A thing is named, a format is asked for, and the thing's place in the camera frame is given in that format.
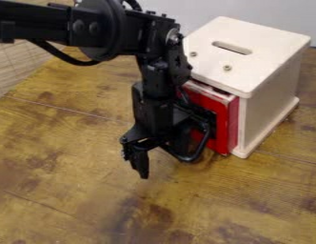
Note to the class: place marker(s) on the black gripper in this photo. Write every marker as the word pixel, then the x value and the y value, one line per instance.
pixel 156 118

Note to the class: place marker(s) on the black metal drawer handle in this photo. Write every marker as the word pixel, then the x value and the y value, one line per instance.
pixel 178 144

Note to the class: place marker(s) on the red drawer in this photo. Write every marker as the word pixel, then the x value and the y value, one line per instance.
pixel 223 105

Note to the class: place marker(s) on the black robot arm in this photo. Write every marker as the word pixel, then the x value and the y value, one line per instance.
pixel 96 30

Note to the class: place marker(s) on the white wooden box cabinet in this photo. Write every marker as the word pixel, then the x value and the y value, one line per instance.
pixel 251 61

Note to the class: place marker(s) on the woven mat at left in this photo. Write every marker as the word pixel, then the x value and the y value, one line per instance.
pixel 20 59

